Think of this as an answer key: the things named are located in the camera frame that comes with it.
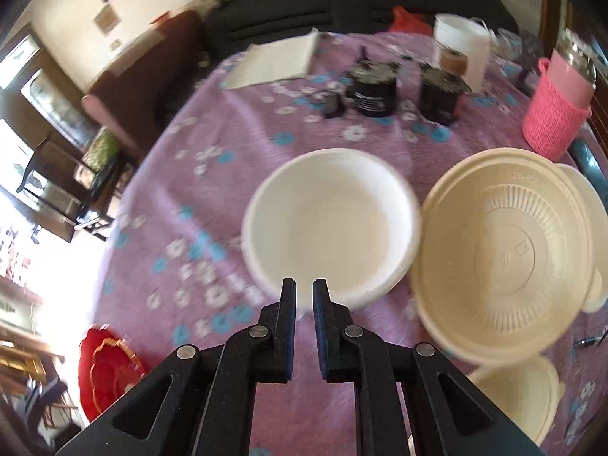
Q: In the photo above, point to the maroon armchair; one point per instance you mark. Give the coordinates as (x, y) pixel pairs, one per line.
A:
(142, 80)

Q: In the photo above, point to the small black adapter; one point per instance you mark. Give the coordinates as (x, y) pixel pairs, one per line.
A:
(333, 107)

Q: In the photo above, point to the white bowl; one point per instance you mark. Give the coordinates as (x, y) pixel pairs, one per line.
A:
(332, 218)

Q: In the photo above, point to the purple floral tablecloth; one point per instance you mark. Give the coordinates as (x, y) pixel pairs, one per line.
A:
(199, 161)

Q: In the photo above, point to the red plate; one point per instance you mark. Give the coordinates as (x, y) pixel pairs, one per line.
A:
(102, 370)

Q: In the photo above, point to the green cloth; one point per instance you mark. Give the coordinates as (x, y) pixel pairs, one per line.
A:
(100, 148)

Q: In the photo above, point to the pen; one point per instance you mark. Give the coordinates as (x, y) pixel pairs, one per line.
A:
(589, 341)

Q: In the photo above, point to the clear plastic bag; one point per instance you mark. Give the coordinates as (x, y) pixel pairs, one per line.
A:
(515, 42)

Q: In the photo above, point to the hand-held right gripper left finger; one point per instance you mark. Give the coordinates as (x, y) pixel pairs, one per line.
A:
(289, 323)

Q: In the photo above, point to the black leather sofa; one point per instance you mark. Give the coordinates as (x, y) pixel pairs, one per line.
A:
(285, 14)

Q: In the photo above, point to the white folded cloth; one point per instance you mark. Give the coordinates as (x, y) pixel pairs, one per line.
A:
(275, 59)

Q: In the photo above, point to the brown tape roll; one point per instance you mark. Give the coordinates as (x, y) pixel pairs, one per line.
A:
(453, 62)

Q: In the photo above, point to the small wall plaque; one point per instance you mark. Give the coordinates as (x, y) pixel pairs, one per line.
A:
(105, 18)

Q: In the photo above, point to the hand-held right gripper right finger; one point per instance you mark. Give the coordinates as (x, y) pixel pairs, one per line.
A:
(319, 323)

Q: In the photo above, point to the red plastic bag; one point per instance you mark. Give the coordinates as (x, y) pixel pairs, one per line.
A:
(406, 21)

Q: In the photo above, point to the wall socket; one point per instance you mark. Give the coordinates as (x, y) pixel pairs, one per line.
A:
(115, 43)

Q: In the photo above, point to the wooden glazed door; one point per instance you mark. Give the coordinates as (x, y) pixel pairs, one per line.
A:
(42, 85)

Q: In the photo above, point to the black jar right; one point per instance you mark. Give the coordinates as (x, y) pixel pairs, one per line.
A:
(441, 97)

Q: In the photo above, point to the wooden door frame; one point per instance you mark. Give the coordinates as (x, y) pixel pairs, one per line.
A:
(553, 14)

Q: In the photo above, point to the black battery box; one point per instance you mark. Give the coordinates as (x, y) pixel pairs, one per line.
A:
(371, 92)

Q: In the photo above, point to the white jar with lid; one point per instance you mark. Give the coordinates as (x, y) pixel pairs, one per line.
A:
(463, 33)

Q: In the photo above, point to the pink knitted bottle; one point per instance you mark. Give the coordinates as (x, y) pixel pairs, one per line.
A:
(555, 114)

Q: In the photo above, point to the black smartphone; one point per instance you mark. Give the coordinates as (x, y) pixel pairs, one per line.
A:
(585, 156)

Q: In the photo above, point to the cream ribbed bowl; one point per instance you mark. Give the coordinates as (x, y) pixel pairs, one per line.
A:
(513, 256)

